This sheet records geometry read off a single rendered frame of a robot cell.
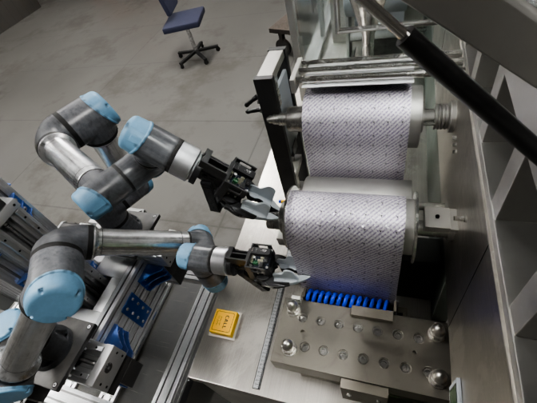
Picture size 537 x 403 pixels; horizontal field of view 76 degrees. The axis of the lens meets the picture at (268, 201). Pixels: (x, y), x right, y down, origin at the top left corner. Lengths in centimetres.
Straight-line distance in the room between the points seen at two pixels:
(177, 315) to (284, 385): 111
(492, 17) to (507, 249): 31
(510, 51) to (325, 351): 73
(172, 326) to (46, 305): 115
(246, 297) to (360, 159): 55
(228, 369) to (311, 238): 48
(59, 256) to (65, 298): 10
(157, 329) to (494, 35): 193
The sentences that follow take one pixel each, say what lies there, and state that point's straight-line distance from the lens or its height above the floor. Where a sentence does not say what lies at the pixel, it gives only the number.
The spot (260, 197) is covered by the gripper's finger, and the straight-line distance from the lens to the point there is 77.
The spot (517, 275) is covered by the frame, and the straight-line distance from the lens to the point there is 50.
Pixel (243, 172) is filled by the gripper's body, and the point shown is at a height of 139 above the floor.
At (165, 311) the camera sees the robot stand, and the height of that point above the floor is 21.
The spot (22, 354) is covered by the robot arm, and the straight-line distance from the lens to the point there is 114.
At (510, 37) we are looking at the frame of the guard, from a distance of 29.
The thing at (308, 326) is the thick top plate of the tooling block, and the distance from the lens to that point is 90.
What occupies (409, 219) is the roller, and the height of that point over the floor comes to 130.
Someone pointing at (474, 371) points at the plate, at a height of 131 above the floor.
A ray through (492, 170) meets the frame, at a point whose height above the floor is 146.
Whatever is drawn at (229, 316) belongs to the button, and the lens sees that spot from 108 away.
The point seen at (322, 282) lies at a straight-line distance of 90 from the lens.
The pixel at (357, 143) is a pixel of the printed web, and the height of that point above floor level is 132.
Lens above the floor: 187
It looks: 48 degrees down
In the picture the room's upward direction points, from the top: 18 degrees counter-clockwise
